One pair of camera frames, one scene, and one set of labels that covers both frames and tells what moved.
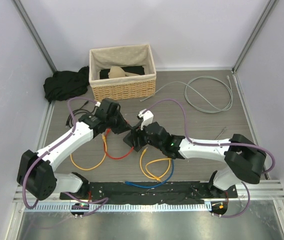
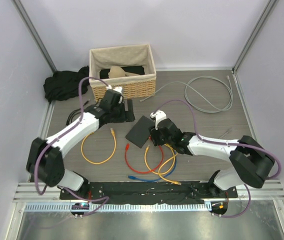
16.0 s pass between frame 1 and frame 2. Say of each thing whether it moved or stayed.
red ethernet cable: moved
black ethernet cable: stayed
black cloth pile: stayed
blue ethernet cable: moved
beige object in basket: stayed
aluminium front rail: stayed
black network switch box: moved
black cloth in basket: stayed
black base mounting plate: stayed
